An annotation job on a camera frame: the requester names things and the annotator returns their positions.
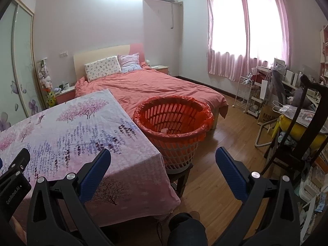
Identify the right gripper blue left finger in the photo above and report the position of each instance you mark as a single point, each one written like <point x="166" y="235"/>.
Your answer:
<point x="91" y="174"/>

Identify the bed with coral duvet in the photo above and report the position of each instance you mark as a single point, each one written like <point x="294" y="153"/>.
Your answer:
<point x="132" y="88"/>

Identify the cardboard box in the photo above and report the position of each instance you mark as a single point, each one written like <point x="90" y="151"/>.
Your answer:
<point x="267" y="114"/>

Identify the pink curtain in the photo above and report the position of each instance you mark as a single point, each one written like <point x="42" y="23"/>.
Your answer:
<point x="243" y="34"/>

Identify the floral pink purple tablecloth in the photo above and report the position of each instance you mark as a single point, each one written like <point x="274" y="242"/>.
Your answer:
<point x="63" y="138"/>

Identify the cluttered desk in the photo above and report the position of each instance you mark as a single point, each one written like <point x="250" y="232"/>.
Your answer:
<point x="293" y="84"/>

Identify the floral sliding wardrobe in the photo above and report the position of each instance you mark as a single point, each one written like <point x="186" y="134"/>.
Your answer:
<point x="20" y="94"/>

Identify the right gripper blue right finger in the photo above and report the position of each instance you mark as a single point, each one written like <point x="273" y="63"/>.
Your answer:
<point x="234" y="172"/>

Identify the white wire rack shelf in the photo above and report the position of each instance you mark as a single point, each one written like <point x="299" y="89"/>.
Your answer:
<point x="248" y="98"/>

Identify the cream pink headboard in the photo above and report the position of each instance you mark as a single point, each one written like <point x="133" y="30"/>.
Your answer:
<point x="80" y="59"/>

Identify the pink nightstand left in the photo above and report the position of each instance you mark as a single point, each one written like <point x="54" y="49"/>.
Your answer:
<point x="65" y="95"/>

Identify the floral white pillow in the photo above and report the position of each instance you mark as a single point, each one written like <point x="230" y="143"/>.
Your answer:
<point x="101" y="68"/>

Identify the nightstand right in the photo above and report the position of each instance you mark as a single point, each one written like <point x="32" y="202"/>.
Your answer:
<point x="162" y="69"/>

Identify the red laundry basket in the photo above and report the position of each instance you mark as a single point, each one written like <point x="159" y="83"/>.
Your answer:
<point x="174" y="125"/>

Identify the striped pink pillow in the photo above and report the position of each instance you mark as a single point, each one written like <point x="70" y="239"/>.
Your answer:
<point x="129" y="63"/>

